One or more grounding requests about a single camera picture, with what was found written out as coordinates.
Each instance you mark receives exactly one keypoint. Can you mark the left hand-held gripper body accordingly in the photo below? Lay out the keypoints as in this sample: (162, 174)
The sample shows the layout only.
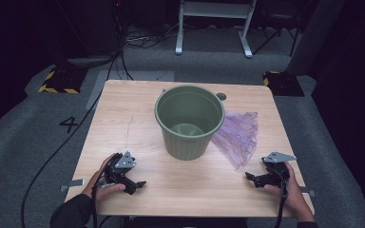
(123, 162)

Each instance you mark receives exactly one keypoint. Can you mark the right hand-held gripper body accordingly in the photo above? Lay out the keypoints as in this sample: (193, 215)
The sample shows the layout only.
(277, 175)

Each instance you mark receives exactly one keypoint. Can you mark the purple translucent plastic bag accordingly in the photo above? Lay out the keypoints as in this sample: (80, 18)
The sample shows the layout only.
(239, 136)

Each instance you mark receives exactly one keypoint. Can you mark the green ribbed plastic bin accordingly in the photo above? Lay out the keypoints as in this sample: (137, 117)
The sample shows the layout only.
(187, 145)

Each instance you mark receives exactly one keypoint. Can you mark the person's left hand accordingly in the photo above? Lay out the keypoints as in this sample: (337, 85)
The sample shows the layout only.
(107, 190)

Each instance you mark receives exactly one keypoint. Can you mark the person's right hand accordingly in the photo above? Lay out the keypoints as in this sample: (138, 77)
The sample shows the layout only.
(294, 194)

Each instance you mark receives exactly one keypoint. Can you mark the grey round table grommet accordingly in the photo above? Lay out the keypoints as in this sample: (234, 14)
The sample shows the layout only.
(221, 96)

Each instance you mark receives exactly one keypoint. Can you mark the black yellow striped base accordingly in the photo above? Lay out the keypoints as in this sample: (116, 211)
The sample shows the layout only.
(65, 80)
(283, 84)

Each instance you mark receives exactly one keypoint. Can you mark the grey pillar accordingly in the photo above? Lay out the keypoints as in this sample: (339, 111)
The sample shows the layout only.
(313, 38)

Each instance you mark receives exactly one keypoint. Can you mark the black tripod stand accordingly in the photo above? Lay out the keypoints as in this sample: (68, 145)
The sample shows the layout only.
(277, 19)

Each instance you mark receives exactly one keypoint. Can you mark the grey metal table bracket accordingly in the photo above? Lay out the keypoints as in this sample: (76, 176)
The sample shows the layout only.
(309, 191)
(76, 183)

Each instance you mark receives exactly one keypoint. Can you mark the white metal stand frame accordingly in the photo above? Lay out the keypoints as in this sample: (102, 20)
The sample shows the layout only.
(215, 9)

